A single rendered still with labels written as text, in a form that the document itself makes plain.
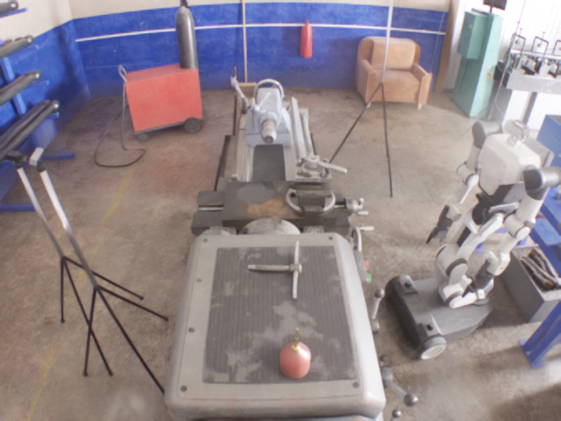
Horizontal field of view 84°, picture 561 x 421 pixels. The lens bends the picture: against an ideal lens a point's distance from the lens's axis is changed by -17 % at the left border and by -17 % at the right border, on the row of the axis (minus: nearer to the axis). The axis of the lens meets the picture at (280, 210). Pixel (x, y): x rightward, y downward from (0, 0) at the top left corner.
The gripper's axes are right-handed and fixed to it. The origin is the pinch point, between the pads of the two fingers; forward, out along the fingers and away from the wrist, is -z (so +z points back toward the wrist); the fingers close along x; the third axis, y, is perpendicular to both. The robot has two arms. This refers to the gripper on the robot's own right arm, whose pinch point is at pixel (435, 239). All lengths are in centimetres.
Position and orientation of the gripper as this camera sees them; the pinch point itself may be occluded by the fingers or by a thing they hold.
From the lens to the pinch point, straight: 241.1
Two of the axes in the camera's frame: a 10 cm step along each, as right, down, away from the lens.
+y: 2.0, 6.2, -7.6
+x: -9.6, -0.3, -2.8
